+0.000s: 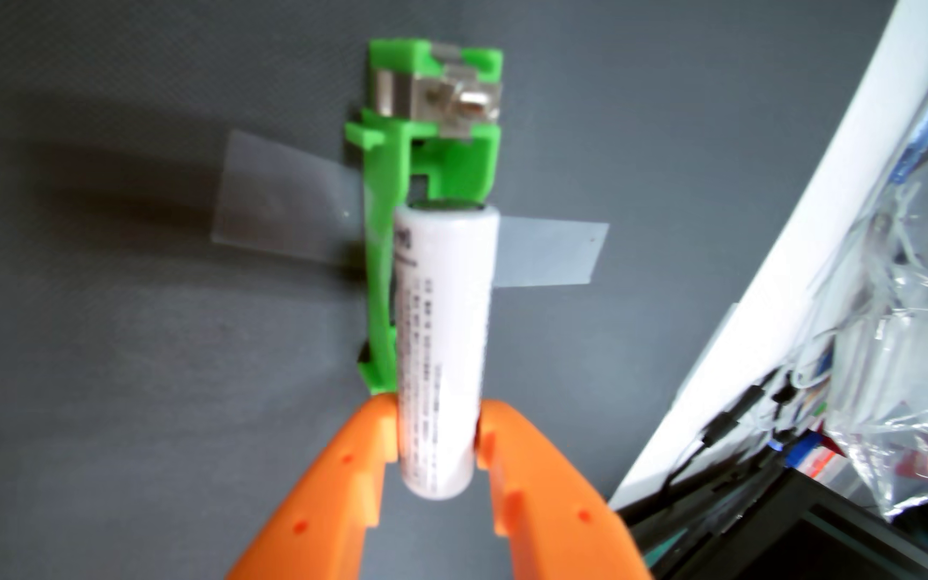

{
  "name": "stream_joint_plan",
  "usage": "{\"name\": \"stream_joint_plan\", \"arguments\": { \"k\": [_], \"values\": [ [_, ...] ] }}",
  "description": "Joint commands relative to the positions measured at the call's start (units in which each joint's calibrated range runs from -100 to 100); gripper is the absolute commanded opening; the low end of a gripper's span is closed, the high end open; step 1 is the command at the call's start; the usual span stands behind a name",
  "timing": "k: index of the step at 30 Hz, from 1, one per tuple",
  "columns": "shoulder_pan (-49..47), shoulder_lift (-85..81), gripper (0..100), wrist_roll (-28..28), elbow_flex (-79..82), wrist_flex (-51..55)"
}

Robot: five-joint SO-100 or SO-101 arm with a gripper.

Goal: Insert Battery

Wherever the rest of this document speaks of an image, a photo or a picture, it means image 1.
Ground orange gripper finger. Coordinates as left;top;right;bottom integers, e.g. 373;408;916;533
475;400;655;580
224;392;401;580

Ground white cylindrical battery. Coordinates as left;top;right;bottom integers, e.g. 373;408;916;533
394;199;502;501

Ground green battery holder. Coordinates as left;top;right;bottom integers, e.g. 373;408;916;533
344;38;505;396

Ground black Dell laptop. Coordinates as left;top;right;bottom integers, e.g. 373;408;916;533
609;451;928;580

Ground red and blue boxes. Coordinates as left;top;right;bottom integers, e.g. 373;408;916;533
782;431;844;476

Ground dark grey mat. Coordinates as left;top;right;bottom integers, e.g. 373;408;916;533
0;0;900;580

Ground clear tape strip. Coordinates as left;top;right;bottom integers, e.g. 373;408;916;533
210;129;610;289

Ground blue pen in bag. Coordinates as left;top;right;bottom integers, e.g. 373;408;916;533
889;81;928;185

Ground black cable with adapter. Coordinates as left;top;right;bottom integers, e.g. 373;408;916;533
661;385;767;492

